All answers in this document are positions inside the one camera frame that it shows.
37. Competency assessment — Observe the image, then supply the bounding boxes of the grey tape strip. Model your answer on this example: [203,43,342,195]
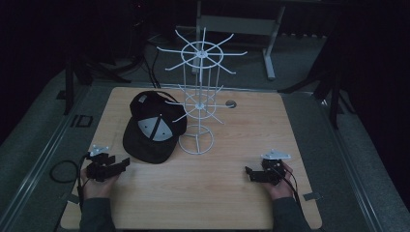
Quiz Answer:
[66,192,81,205]
[303,191,323,202]

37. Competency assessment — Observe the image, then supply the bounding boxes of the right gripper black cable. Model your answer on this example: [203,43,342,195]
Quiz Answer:
[279,163,304,211]

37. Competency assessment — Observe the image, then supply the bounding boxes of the white wire display rack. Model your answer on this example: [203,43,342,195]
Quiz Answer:
[156,27,249,156]

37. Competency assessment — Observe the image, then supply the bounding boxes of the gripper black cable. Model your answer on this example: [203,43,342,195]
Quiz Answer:
[48,154,91,211]
[279,163,304,211]

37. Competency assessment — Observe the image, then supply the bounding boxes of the person's left hand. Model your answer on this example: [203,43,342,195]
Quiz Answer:
[79,167,121,200]

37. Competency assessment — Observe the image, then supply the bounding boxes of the black floor cables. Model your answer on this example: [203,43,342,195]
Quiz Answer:
[141,35,182,90]

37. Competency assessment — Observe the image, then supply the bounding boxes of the black floor socket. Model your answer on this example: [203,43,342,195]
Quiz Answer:
[70,114,94,129]

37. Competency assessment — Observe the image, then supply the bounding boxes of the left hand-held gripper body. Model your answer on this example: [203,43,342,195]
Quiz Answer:
[85,144,121,183]

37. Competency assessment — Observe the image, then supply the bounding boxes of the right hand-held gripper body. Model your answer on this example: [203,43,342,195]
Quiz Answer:
[250,148,292,187]

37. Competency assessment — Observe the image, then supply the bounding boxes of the grey metal desk frame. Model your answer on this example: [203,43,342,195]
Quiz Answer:
[191,0,287,81]

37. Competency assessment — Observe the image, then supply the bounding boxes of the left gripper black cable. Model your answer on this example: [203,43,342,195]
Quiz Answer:
[48,154,91,211]

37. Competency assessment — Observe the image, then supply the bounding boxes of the person's right hand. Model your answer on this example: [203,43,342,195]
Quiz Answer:
[264,161,296,201]

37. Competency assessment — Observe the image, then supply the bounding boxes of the black baseball cap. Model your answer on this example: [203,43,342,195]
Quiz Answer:
[122,90,189,165]

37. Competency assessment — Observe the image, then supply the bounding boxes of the black tripod stand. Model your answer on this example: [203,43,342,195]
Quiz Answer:
[63,54,153,116]
[278,38,357,131]

